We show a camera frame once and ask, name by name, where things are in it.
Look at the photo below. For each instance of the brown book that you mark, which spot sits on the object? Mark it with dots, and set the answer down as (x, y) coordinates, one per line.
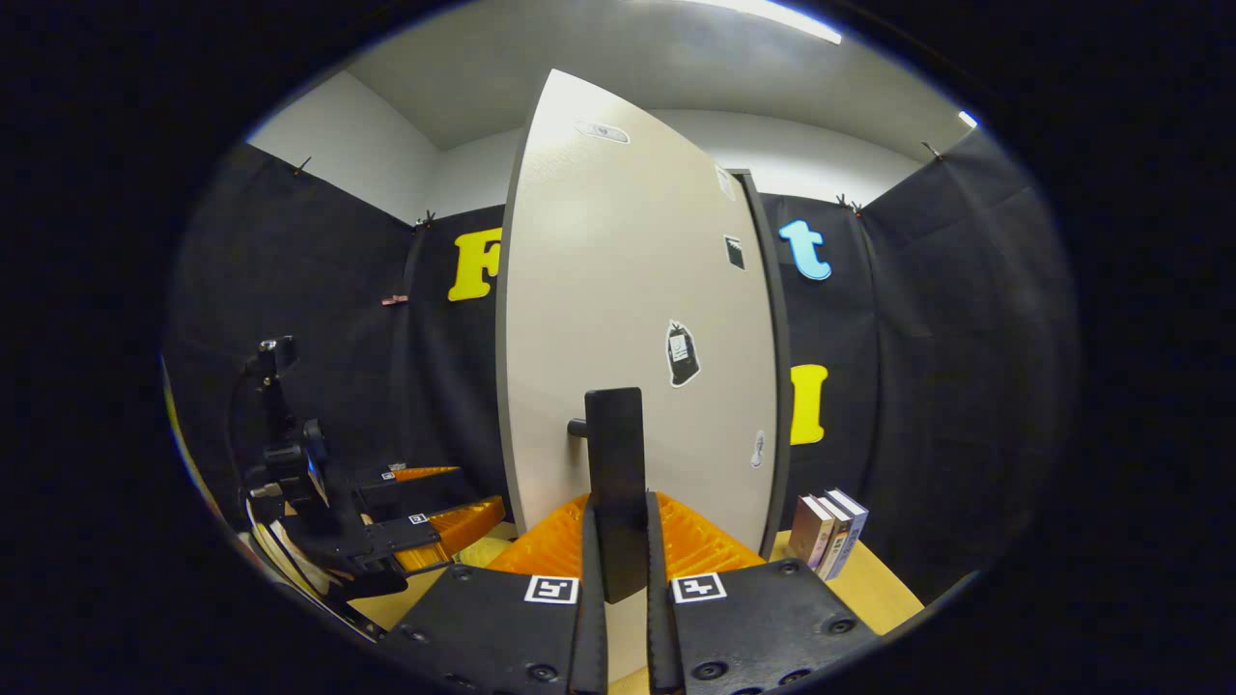
(807, 531)

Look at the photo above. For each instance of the black backdrop cloth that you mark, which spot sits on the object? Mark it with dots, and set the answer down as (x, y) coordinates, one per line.
(290, 270)

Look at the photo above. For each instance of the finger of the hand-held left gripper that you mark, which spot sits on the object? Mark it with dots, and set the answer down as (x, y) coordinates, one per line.
(406, 536)
(396, 480)

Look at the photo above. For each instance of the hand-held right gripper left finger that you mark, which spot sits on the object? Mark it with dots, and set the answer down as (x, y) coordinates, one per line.
(591, 618)

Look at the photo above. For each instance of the blue white book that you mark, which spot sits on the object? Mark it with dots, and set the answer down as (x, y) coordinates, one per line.
(855, 526)

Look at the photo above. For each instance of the dark grey cabinet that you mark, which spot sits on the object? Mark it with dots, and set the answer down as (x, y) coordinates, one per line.
(772, 386)

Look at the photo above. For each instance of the black cloth clip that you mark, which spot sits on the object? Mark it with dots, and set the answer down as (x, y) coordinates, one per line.
(848, 204)
(423, 220)
(932, 152)
(302, 165)

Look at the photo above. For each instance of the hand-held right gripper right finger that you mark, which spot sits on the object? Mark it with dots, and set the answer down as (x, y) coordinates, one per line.
(661, 618)

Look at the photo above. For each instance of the bumpy yellow fruit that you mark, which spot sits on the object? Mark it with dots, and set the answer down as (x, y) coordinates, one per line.
(483, 552)

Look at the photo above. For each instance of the beige cabinet door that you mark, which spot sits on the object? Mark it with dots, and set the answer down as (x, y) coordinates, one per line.
(599, 270)

